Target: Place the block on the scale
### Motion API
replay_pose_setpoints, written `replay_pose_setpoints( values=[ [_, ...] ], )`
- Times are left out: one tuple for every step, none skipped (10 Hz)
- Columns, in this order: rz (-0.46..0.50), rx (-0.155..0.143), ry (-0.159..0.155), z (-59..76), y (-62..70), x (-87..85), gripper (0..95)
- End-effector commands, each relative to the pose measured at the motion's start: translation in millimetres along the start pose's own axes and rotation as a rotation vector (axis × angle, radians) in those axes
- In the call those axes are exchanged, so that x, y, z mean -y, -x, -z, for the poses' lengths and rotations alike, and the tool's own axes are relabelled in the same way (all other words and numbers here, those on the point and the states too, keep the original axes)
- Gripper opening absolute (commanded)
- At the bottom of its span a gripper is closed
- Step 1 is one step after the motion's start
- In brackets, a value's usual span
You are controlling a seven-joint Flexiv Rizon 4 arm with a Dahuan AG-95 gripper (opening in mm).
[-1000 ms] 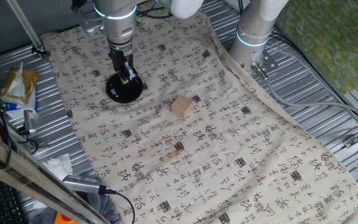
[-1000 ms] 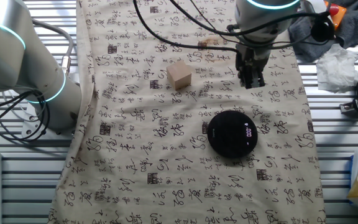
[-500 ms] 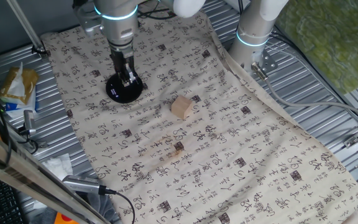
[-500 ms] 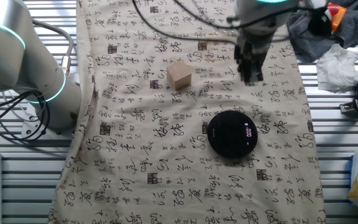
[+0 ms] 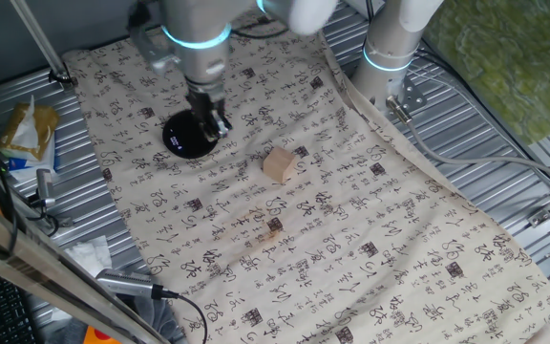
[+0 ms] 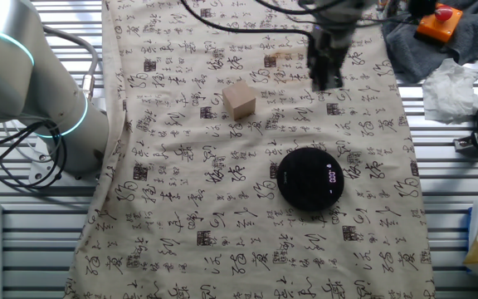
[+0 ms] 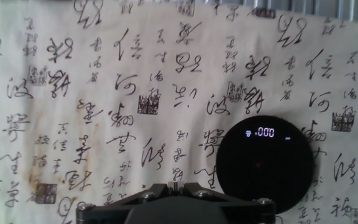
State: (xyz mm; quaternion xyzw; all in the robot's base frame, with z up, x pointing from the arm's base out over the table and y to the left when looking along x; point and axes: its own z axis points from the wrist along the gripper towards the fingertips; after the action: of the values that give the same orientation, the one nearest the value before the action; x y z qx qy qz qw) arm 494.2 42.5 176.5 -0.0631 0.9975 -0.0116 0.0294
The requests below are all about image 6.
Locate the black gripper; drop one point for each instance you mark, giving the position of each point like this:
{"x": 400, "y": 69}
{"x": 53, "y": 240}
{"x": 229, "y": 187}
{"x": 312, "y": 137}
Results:
{"x": 328, "y": 47}

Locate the orange emergency stop box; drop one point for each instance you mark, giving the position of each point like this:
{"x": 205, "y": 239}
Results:
{"x": 438, "y": 27}

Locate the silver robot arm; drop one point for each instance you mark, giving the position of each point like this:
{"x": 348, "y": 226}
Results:
{"x": 15, "y": 83}

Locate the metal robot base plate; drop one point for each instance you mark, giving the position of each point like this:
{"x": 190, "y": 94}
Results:
{"x": 40, "y": 172}

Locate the black round digital scale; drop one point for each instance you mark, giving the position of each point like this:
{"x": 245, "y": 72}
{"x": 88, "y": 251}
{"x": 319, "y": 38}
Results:
{"x": 305, "y": 178}

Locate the wooden block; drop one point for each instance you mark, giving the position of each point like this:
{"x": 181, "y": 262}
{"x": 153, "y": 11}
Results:
{"x": 239, "y": 101}

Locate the beige calligraphy print cloth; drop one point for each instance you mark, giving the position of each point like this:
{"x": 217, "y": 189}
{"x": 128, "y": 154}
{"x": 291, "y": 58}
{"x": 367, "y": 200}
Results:
{"x": 181, "y": 187}

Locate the crumpled white tissue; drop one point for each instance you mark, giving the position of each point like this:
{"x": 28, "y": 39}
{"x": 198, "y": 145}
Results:
{"x": 450, "y": 91}

